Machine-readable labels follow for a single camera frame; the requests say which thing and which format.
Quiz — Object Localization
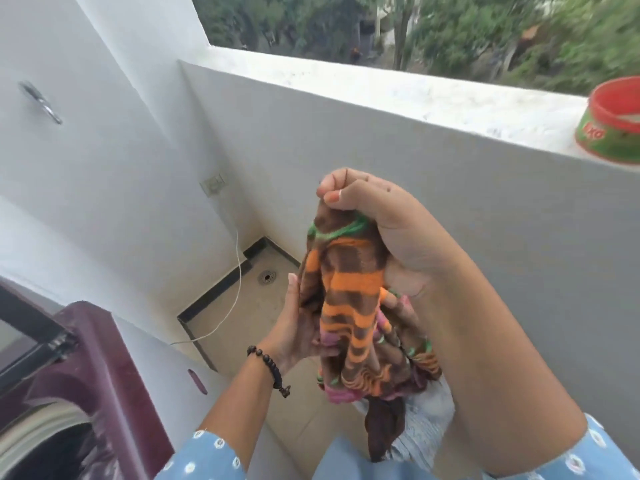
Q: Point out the brown orange striped cloth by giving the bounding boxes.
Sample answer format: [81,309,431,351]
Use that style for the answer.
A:
[297,202,444,463]

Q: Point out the red green round tub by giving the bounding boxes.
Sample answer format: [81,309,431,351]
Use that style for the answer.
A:
[574,76,640,166]

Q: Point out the black beaded bracelet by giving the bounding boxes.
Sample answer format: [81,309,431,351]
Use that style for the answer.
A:
[246,345,292,399]

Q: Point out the white cable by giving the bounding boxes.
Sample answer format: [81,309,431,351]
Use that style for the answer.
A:
[169,192,242,346]

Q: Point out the maroon white washing machine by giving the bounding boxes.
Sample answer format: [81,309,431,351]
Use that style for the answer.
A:
[0,275,306,480]

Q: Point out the person's right forearm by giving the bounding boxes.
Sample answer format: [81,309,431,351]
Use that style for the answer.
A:
[400,255,590,473]

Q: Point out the blue dotted shirt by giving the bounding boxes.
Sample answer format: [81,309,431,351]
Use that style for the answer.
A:
[154,414,640,480]

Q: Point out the person's right hand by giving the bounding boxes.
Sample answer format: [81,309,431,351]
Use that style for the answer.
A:
[316,168,467,316]

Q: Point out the metal wall hook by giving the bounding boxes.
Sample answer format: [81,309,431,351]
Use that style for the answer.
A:
[18,82,64,126]

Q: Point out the person's left forearm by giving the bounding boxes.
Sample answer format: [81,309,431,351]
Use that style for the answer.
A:
[199,345,291,473]

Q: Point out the person's left hand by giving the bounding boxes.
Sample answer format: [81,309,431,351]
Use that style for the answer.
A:
[257,272,343,377]

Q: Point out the green trees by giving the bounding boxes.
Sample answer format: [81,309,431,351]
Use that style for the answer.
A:
[191,0,640,98]

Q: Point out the white wall socket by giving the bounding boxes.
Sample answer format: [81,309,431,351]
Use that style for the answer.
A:
[199,173,227,197]

